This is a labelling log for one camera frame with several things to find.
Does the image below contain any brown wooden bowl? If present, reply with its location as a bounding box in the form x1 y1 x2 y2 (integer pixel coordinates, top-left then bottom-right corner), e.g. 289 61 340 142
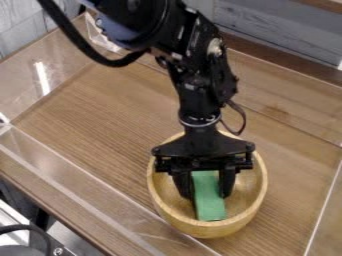
145 130 269 240

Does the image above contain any clear acrylic tray wall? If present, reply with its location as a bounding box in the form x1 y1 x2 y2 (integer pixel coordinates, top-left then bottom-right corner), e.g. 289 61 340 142
0 113 220 256

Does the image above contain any clear acrylic corner bracket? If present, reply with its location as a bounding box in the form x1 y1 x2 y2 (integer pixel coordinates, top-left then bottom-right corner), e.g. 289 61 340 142
84 12 122 53

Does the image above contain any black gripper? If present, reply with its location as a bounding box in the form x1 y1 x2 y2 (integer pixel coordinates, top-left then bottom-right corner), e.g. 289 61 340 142
152 127 255 201

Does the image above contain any black metal table frame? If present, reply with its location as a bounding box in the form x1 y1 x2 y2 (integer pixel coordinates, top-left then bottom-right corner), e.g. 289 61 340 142
0 179 105 256

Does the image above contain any green rectangular block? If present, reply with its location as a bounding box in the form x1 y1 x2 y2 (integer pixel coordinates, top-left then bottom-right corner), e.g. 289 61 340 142
191 171 227 222

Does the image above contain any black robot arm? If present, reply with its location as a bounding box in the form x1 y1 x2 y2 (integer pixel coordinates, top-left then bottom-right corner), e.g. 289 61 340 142
84 0 255 199

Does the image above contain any black cable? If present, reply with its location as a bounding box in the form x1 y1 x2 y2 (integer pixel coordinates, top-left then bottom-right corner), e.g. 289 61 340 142
36 0 148 68

